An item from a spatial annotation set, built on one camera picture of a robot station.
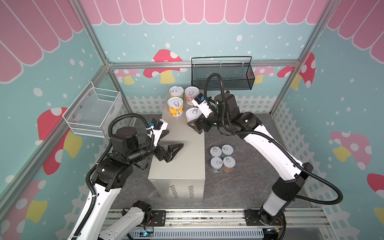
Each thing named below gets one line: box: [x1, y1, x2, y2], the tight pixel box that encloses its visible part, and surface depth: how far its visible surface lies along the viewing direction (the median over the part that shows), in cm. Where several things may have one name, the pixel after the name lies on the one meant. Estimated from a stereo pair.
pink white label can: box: [185, 107, 203, 123], surface depth 66 cm
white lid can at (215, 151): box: [209, 146, 222, 157], surface depth 94 cm
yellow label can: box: [167, 96, 184, 117], surface depth 71 cm
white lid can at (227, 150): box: [221, 144, 234, 157], surface depth 96 cm
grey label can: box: [210, 156, 223, 173], surface depth 89 cm
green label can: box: [169, 86, 184, 100], surface depth 76 cm
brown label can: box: [222, 156, 236, 173], surface depth 91 cm
